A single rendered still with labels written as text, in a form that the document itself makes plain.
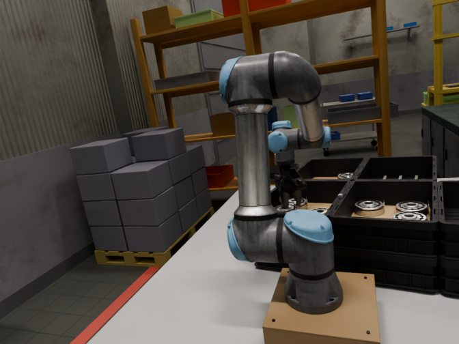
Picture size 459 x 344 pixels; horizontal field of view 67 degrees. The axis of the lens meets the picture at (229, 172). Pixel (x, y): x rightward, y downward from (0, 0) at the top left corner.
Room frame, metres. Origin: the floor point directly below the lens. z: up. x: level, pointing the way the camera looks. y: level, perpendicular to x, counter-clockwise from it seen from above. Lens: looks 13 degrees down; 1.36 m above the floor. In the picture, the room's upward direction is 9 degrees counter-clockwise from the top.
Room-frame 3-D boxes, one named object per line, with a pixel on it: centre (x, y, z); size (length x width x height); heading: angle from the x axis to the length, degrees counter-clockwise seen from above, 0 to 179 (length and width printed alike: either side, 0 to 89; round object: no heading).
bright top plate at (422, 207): (1.16, -0.63, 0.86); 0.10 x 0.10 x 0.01
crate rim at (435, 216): (1.11, -0.52, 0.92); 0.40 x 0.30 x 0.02; 148
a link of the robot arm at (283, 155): (1.33, -0.22, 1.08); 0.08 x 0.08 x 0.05
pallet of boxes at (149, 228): (3.30, 0.78, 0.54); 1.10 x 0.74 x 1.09; 159
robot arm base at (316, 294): (0.81, -0.17, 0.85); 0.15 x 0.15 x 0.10
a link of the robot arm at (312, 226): (0.81, -0.17, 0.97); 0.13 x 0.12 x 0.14; 70
